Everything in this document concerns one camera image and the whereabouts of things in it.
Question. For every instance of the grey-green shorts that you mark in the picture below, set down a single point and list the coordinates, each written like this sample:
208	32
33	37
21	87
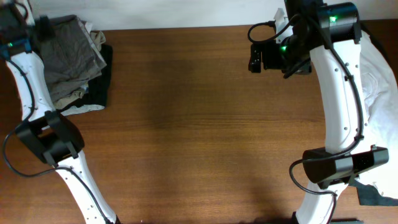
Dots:
47	50

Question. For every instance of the dark garment under white shirt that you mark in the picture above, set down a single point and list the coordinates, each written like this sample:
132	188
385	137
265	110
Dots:
367	194

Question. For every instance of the white shirt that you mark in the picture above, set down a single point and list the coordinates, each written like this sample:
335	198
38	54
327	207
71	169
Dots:
380	98

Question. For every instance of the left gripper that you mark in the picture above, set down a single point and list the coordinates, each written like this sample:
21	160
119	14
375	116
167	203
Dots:
43	26

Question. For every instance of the folded beige garment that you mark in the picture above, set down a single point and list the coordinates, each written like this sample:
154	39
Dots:
76	62

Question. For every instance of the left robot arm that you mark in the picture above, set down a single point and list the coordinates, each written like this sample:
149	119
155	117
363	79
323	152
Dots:
50	136

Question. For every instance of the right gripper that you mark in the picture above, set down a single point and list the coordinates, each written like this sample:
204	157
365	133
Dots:
255	58

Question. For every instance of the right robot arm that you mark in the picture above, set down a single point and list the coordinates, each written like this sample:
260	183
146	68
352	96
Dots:
315	36

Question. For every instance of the folded black garment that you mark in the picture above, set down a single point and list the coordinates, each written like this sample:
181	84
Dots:
96	97

